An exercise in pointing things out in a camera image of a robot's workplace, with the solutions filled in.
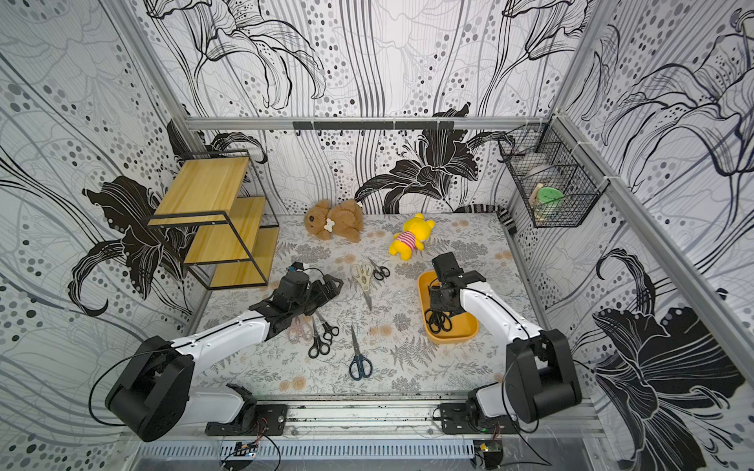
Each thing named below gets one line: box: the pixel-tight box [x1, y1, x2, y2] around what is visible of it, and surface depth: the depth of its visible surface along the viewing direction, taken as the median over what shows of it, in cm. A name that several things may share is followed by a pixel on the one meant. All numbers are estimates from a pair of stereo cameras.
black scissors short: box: [315, 310, 340, 346], surface depth 90 cm
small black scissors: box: [367, 257, 391, 281], surface depth 103 cm
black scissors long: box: [308, 315, 331, 360], surface depth 87 cm
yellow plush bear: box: [388, 211, 436, 262], surface depth 106 cm
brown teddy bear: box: [304, 199, 365, 244], surface depth 110 cm
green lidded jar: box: [536, 186, 566, 219], surface depth 80 cm
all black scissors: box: [424, 308, 453, 334], surface depth 90 cm
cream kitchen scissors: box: [350, 262, 375, 312], surface depth 103 cm
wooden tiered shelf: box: [146, 150, 280, 291], surface depth 88 cm
